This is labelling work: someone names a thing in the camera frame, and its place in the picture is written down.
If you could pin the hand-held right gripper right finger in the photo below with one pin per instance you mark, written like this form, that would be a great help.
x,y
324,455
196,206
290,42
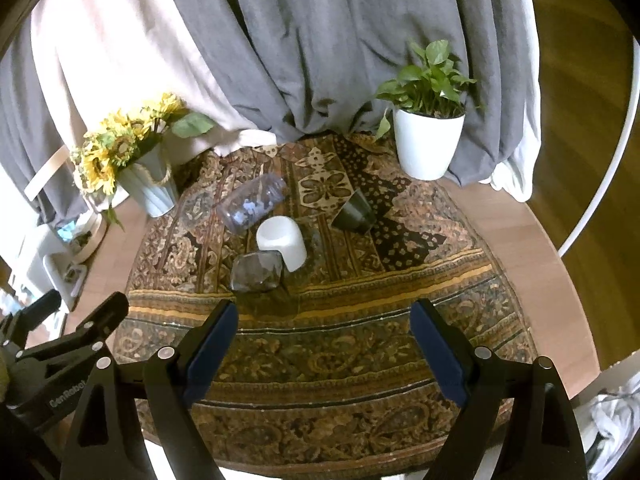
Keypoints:
x,y
441,360

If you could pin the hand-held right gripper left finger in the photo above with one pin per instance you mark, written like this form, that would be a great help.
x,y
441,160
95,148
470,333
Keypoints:
x,y
214,355

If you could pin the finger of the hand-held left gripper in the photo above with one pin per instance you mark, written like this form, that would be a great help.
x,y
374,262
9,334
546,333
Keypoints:
x,y
35,310
97,321

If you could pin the grey faceted glass cup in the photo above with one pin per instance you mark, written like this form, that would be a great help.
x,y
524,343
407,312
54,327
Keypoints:
x,y
256,272

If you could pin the white cup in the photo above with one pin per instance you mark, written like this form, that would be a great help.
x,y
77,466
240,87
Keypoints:
x,y
281,244

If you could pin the clear glass cup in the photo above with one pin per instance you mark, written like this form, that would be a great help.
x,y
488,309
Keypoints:
x,y
316,237
197,210

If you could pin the dark green cup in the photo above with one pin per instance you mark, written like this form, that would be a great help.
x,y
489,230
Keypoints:
x,y
352,214

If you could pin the white plastic box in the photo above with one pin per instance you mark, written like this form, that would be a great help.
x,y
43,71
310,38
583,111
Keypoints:
x,y
47,272

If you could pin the round white container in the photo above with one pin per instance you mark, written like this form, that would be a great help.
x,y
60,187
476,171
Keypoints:
x,y
86,237

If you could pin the brown patterned tablecloth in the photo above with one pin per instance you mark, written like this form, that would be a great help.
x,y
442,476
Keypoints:
x,y
350,325

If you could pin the wooden slat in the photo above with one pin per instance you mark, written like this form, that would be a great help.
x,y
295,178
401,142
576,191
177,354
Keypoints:
x,y
47,170

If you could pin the white ribbed vase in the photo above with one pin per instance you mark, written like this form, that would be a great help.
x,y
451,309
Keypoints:
x,y
150,185

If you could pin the clear plastic bottle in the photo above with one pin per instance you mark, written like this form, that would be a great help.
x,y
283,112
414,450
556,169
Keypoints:
x,y
250,205

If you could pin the crumpled white cloth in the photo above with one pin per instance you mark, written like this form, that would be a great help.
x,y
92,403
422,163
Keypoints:
x,y
614,410

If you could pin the sunflower bouquet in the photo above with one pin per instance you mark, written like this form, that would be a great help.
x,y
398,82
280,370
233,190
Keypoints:
x,y
120,140

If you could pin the white sheer curtain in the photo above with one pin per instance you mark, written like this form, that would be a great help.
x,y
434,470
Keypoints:
x,y
520,180

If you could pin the white plant pot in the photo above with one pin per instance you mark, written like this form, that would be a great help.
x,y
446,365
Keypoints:
x,y
425,142

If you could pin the white curved tube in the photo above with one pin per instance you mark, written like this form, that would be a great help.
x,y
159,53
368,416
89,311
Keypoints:
x,y
607,170

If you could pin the green pothos plant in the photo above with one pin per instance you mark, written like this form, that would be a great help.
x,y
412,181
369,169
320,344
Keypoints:
x,y
430,82

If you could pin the beige curtain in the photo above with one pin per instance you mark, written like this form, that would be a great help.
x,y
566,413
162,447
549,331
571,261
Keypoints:
x,y
125,35

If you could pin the grey curtain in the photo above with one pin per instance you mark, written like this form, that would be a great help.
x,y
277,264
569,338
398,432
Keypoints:
x,y
310,50

